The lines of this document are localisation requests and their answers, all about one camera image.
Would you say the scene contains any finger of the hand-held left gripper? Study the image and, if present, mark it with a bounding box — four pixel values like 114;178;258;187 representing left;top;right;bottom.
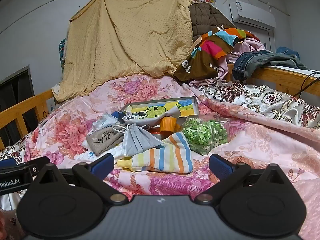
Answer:
0;158;20;167
18;156;51;168

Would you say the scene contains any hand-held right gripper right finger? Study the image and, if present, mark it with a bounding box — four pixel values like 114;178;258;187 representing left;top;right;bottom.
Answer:
195;154;289;205

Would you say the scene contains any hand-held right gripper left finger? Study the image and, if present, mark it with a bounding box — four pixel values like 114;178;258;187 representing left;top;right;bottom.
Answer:
32;153;129;205

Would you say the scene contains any glass jar of green beans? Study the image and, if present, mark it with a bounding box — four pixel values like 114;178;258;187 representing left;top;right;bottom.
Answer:
182;114;230;155

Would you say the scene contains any white cotton pad packet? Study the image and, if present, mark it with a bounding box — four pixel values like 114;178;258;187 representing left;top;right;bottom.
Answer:
92;112;125;133

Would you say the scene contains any grey face mask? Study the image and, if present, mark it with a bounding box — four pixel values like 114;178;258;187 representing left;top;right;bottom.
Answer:
112;123;164;157

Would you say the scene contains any pastel striped sock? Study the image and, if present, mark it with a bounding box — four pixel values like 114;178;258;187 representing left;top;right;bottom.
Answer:
117;132;194;174

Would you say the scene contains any orange cup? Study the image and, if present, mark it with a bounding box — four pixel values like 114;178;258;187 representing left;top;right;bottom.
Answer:
160;116;178;139

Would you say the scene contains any grey cartoon print box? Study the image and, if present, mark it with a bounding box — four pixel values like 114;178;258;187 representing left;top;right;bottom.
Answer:
120;96;200;140

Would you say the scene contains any pink floral bedsheet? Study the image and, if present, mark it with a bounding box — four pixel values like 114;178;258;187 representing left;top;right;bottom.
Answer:
0;74;320;240

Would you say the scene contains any cream ornate patterned blanket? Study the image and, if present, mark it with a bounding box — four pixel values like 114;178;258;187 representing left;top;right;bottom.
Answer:
190;81;320;130

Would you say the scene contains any brown multicoloured patchwork garment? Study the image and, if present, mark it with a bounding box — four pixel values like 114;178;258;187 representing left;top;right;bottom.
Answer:
173;27;254;82

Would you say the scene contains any wooden bed end board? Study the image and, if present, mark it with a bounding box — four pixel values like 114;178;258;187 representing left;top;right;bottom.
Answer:
226;64;320;98

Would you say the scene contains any white mattress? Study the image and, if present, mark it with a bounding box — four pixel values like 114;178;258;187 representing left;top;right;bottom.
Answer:
269;65;320;75

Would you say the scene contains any lilac pink cloth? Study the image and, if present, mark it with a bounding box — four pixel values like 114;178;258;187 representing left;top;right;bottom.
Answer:
189;36;267;89

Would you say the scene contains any yellow dotted blanket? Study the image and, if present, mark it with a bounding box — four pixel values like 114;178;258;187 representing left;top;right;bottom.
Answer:
54;0;194;103

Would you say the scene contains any light blue denim garment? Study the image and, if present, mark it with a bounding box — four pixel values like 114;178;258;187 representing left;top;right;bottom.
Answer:
276;46;300;60

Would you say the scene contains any brown quilted jacket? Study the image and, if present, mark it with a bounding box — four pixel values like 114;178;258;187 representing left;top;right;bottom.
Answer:
188;2;237;45

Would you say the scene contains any white air conditioner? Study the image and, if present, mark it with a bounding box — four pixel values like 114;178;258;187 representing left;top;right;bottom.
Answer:
229;1;277;30

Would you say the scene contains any wooden slatted bed rail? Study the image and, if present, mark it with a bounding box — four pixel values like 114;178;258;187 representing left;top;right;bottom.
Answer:
0;89;56;150

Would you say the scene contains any teal wall poster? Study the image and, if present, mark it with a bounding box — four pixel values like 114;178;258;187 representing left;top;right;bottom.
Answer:
59;39;67;73

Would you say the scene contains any black cable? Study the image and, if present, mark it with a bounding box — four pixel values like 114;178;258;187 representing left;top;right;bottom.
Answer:
300;71;320;96

